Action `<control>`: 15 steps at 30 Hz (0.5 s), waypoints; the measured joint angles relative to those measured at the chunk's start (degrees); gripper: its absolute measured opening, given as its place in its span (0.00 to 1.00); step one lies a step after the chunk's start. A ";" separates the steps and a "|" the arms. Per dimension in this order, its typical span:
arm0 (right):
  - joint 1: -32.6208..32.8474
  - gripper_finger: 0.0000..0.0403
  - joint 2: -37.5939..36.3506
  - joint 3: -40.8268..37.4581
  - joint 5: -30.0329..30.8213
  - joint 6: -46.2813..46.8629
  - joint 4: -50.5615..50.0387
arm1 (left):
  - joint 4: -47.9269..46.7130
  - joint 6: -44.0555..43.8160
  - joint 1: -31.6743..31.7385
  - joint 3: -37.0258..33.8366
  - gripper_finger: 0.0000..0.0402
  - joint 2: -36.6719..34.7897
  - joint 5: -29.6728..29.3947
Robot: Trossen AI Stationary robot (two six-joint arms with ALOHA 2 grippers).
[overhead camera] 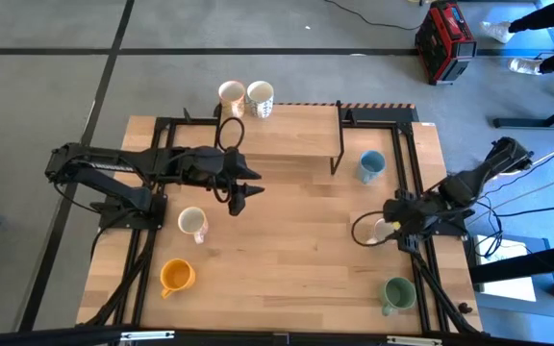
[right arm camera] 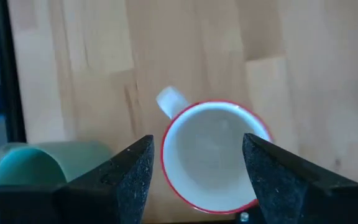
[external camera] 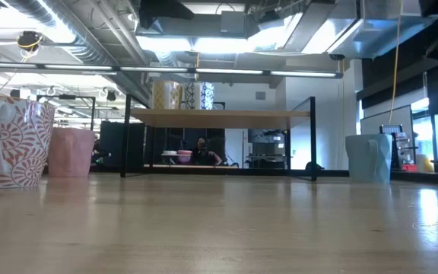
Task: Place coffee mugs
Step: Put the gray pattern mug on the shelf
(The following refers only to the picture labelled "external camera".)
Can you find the light blue faceted mug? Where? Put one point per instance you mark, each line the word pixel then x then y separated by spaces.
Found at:
pixel 367 160

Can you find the person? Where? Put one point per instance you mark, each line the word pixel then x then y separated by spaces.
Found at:
pixel 204 156

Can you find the long linear ceiling light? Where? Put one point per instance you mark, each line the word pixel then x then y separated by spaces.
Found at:
pixel 226 71

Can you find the blue patterned white mug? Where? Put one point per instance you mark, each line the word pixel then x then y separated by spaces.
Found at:
pixel 205 95

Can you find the black aluminium table frame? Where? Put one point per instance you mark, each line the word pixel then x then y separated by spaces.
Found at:
pixel 242 171

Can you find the red floral patterned mug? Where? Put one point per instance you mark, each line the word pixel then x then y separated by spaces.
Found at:
pixel 21 144

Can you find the wooden shelf with black legs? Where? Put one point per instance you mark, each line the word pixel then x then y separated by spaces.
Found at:
pixel 219 118

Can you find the white bowl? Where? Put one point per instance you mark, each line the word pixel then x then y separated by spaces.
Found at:
pixel 169 152

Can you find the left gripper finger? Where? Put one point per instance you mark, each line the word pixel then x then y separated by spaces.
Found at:
pixel 158 11

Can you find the pink bowl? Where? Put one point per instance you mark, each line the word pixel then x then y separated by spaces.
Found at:
pixel 185 153

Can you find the yellow patterned white mug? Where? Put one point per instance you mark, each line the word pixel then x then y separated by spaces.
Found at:
pixel 160 95

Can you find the small red box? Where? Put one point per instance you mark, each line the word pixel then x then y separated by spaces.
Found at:
pixel 409 167

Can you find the black metal stand frame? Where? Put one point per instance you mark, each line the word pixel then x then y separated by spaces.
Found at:
pixel 67 97

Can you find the dome security camera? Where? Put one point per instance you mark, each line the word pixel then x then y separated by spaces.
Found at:
pixel 337 57

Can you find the black cabinet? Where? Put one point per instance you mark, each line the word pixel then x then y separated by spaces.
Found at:
pixel 112 141

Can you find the yellow container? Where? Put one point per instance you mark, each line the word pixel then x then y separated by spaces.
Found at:
pixel 427 164

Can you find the plain pink mug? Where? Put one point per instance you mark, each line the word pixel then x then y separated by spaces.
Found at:
pixel 70 152

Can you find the grey wall vent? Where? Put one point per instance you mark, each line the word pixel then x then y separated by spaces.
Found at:
pixel 260 95

